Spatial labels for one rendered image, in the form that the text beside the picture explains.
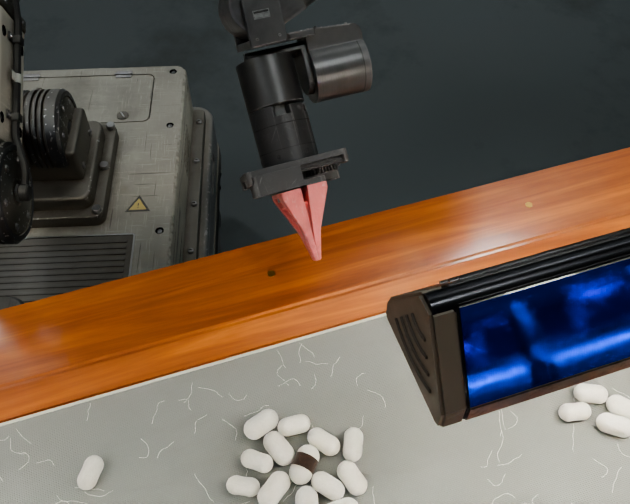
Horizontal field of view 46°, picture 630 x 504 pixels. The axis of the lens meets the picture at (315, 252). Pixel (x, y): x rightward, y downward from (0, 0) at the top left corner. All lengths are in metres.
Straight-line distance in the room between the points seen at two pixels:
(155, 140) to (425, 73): 1.09
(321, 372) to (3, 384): 0.31
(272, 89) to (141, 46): 1.70
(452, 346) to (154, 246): 0.88
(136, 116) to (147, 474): 0.84
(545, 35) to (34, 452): 2.05
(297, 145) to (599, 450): 0.41
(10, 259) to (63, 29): 1.37
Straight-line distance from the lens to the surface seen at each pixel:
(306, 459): 0.71
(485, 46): 2.40
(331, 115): 2.11
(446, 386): 0.39
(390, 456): 0.74
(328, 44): 0.74
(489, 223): 0.87
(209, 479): 0.73
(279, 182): 0.70
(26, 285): 1.23
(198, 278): 0.81
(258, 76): 0.72
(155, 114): 1.44
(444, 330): 0.38
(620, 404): 0.79
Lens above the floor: 1.42
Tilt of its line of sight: 53 degrees down
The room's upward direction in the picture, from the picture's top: straight up
